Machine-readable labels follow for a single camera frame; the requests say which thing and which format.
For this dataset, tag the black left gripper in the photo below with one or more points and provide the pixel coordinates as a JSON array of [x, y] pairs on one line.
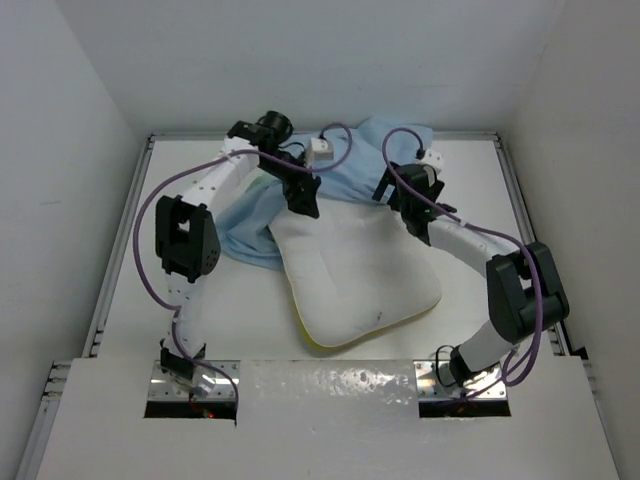
[[298, 192]]

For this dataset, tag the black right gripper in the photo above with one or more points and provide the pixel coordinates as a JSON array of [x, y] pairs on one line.
[[392, 201]]

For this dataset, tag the light blue green pillowcase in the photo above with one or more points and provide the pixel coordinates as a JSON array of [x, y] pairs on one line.
[[243, 227]]

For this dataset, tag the white pillow yellow underside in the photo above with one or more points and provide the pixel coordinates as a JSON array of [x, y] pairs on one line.
[[353, 271]]

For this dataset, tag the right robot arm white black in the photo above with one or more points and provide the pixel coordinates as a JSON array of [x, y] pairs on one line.
[[525, 294]]

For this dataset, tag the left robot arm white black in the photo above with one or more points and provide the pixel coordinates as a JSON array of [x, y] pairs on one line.
[[186, 236]]

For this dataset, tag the white front cover board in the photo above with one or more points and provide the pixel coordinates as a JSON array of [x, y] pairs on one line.
[[324, 420]]

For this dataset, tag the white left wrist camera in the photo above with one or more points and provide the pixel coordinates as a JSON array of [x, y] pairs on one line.
[[318, 149]]

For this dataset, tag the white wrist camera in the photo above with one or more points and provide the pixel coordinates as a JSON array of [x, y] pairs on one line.
[[318, 149], [434, 159]]

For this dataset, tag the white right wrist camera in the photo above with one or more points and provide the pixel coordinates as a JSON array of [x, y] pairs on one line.
[[434, 159]]

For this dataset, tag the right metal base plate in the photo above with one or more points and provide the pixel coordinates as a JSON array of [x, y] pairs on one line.
[[432, 385]]

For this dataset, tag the metal base plate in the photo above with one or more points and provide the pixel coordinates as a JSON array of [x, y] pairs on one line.
[[206, 385], [432, 385]]

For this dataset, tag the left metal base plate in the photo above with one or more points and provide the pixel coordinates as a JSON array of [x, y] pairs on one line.
[[206, 385]]

